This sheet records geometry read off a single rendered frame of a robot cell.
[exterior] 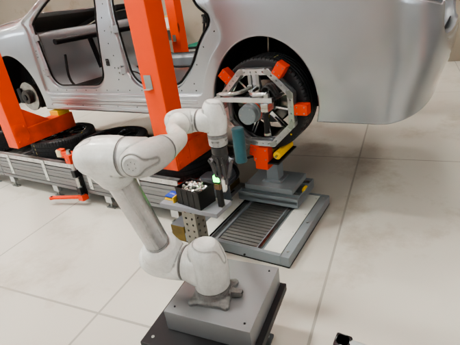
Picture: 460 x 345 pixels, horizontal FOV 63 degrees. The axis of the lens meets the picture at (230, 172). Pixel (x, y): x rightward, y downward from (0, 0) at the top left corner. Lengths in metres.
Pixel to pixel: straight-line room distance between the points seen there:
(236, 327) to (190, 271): 0.28
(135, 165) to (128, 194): 0.24
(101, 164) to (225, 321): 0.80
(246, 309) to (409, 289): 1.05
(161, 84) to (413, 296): 1.89
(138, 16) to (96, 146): 1.36
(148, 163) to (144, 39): 1.42
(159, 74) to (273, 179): 1.18
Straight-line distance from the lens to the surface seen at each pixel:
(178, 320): 1.71
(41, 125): 4.23
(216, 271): 1.56
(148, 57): 2.48
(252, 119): 2.49
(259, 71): 2.55
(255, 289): 1.72
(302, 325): 2.12
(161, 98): 2.49
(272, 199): 2.90
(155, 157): 1.16
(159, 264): 1.61
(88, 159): 1.26
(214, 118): 1.64
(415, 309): 2.27
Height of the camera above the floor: 1.56
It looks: 25 degrees down
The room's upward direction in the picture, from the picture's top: 8 degrees counter-clockwise
